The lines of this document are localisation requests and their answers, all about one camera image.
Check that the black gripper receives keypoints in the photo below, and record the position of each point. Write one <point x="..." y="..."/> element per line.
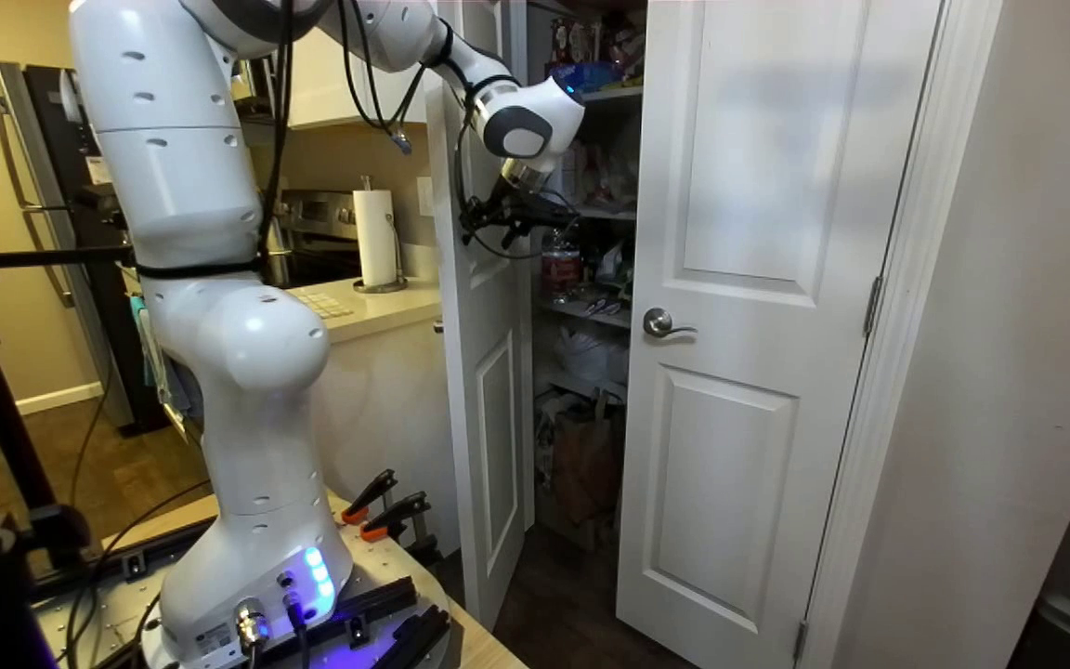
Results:
<point x="528" y="209"/>

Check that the white panel door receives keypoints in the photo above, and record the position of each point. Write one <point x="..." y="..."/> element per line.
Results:
<point x="491" y="410"/>
<point x="758" y="469"/>

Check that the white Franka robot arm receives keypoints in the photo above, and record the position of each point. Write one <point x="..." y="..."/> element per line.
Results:
<point x="226" y="374"/>

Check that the dark metal door hinge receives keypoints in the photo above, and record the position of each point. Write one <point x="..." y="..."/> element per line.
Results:
<point x="801" y="639"/>
<point x="876" y="307"/>

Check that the red food can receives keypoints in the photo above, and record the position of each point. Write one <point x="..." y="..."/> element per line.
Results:
<point x="564" y="271"/>

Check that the white paper towel roll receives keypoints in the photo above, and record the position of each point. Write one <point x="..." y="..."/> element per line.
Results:
<point x="378" y="236"/>

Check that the white pantry shelves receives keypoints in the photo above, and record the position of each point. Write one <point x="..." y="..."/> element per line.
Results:
<point x="603" y="308"/>

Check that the stainless steel stove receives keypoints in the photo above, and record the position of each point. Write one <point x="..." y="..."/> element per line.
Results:
<point x="317" y="236"/>

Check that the white plastic bag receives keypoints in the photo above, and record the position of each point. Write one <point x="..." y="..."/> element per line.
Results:
<point x="583" y="358"/>

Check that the blue food package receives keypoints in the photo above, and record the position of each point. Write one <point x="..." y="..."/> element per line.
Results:
<point x="583" y="79"/>

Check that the white kitchen counter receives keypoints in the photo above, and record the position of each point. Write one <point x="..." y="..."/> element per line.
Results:
<point x="400" y="410"/>

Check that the brown paper bag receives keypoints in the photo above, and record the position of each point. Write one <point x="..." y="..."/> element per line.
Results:
<point x="583" y="478"/>

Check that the black orange spring clamp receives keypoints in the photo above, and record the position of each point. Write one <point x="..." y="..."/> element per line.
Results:
<point x="369" y="494"/>
<point x="396" y="513"/>

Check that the light wooden robot table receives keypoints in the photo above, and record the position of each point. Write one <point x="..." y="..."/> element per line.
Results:
<point x="406" y="562"/>

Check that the dark refrigerator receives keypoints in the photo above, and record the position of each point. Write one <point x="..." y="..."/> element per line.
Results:
<point x="57" y="188"/>

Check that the black tripod stand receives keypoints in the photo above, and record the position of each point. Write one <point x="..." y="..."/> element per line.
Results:
<point x="1" y="410"/>

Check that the black mounting bracket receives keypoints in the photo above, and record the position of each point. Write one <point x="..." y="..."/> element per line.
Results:
<point x="418" y="633"/>
<point x="351" y="612"/>

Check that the white door frame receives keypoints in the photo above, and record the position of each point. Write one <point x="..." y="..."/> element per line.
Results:
<point x="867" y="433"/>

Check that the grey metal base plate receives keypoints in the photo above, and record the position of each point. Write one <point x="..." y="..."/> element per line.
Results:
<point x="336" y="659"/>

